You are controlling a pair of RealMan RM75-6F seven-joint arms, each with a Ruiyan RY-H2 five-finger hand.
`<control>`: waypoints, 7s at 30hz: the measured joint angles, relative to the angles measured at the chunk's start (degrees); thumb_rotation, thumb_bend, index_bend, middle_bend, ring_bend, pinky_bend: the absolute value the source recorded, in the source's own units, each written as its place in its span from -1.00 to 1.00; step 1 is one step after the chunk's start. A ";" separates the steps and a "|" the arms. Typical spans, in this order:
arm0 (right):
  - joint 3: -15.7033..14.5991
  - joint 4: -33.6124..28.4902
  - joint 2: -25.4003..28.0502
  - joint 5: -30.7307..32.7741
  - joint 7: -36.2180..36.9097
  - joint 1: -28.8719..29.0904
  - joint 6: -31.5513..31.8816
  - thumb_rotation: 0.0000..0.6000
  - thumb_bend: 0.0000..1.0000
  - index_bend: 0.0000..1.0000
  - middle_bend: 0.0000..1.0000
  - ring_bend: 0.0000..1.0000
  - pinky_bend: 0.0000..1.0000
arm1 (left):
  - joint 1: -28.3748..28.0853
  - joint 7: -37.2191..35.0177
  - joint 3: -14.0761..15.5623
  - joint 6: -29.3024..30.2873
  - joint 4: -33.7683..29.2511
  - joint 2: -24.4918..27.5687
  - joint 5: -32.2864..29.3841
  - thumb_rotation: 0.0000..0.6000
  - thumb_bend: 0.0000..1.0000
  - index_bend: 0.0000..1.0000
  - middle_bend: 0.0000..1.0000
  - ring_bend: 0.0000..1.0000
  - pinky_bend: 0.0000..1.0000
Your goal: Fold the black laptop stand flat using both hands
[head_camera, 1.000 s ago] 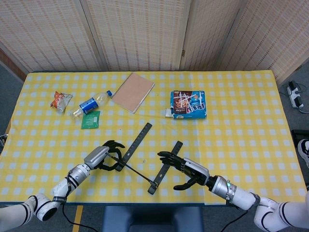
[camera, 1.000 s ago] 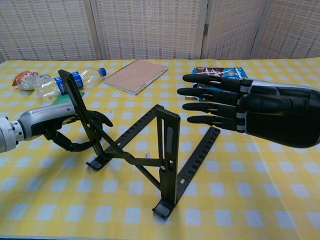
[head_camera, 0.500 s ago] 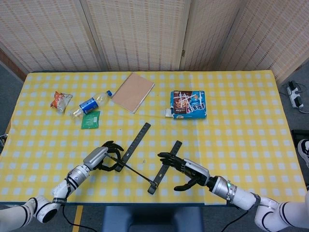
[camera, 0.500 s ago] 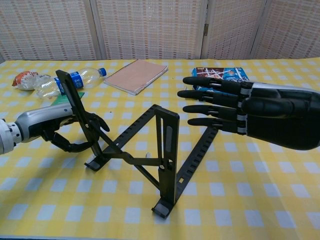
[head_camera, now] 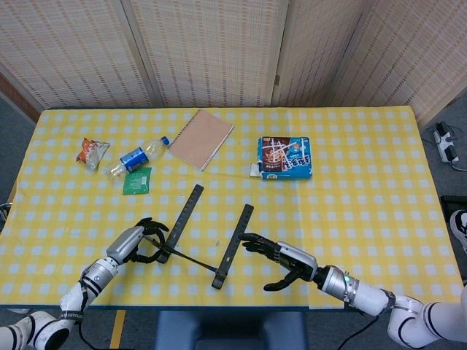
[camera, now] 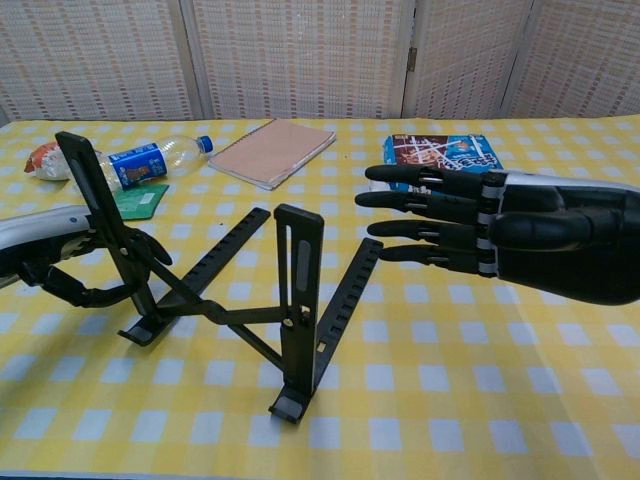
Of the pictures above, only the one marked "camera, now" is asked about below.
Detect clear bottle with blue label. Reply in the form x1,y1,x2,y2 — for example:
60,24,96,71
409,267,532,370
97,133,215,194

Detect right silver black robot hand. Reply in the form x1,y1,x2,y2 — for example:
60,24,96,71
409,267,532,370
353,163,640,306

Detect woven folding screen panel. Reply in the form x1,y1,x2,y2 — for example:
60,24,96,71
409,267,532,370
502,0,640,120
402,0,534,120
179,0,419,121
0,0,204,122

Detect brown spiral notebook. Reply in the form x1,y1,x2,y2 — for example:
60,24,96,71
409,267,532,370
207,117,338,192

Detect blue brown snack box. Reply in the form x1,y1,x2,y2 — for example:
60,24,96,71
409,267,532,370
370,132,505,195

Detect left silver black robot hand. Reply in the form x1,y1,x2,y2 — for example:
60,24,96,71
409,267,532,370
0,205,174,309

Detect crumpled orange white snack bag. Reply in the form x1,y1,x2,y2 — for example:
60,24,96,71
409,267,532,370
23,141,76,181

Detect green flat packet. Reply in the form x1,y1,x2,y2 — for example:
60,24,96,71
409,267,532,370
115,183,171,222

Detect black folding laptop stand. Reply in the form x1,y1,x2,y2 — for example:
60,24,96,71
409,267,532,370
53,130,385,425

